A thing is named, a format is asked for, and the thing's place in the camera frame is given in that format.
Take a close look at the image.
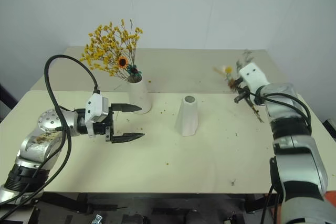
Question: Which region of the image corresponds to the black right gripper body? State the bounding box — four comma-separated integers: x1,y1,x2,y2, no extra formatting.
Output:
237,77,257,105

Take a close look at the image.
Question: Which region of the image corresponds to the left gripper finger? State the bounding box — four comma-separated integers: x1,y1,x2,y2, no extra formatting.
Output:
112,103,143,113
111,132,146,144

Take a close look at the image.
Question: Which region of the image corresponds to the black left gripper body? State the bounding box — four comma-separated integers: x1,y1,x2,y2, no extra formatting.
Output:
92,104,117,144

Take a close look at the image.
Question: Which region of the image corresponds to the dried mixed flower bouquet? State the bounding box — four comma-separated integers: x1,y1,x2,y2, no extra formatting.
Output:
213,49,265,124

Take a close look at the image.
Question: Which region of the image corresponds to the yellow dried flower bouquet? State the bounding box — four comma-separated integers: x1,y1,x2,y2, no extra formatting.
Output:
79,18,144,83

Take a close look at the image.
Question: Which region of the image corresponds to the white smooth ceramic vase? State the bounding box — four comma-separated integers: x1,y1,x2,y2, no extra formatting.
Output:
126,74,153,115

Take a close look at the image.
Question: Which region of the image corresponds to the white faceted ceramic vase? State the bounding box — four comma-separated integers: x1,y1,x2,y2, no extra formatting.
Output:
174,95,199,137

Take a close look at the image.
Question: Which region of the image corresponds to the black box with grey edge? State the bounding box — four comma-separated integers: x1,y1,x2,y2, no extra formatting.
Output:
322,118,336,138

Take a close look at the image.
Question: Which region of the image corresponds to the dark furniture edge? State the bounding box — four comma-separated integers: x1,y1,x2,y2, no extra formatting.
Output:
0,82,19,124

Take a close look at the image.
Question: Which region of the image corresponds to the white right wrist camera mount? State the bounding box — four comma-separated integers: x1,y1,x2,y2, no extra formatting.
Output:
238,62,269,97

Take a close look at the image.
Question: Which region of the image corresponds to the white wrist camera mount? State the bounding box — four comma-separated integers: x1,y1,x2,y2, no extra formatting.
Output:
238,62,269,97
83,92,110,139

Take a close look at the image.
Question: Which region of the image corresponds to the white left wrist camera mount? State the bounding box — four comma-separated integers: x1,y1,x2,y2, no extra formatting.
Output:
83,92,110,139

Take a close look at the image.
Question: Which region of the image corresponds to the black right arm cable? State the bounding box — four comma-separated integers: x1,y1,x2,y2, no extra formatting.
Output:
248,89,312,137

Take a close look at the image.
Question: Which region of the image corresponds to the black table frame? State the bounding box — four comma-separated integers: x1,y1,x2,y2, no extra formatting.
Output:
31,192,267,224

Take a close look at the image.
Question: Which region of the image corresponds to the black cable at right elbow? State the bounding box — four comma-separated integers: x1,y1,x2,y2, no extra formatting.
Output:
261,156,286,224

